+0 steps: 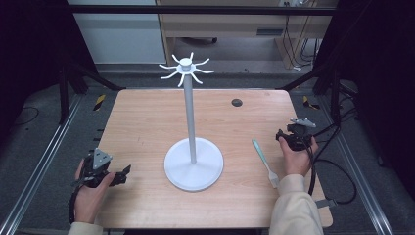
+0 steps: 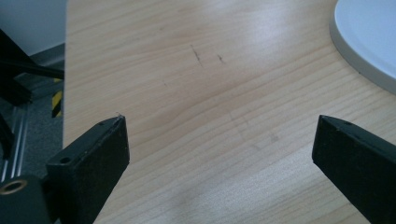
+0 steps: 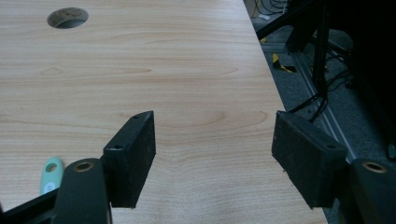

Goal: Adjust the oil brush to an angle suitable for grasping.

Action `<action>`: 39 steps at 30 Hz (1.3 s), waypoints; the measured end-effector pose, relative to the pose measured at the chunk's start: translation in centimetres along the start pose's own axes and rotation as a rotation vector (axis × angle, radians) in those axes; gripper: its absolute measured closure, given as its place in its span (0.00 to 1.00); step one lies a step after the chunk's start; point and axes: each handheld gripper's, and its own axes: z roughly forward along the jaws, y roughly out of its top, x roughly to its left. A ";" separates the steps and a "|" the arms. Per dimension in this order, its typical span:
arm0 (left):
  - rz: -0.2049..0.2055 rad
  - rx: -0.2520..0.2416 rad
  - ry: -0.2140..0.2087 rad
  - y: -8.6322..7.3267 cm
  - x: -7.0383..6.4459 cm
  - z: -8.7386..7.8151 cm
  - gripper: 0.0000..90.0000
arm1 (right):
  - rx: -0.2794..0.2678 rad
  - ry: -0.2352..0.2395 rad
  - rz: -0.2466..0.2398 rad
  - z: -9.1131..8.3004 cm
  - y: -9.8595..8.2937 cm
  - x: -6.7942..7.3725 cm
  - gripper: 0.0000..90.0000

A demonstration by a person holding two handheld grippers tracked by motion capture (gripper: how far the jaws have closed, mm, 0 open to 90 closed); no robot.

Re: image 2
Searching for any black metal stand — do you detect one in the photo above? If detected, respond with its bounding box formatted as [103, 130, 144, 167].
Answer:
[0, 29, 65, 160]

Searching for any aluminium profile rail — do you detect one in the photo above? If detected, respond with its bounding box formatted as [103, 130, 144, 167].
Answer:
[0, 104, 31, 183]

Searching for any yellow black striped tape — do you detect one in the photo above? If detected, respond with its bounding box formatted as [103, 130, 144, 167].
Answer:
[50, 77, 64, 119]

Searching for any white round plate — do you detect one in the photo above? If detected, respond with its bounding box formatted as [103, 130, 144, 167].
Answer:
[329, 0, 396, 95]

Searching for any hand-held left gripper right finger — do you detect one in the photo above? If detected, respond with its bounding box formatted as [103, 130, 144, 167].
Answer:
[311, 114, 396, 224]

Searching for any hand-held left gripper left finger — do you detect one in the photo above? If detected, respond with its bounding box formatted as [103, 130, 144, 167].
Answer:
[46, 115, 131, 224]

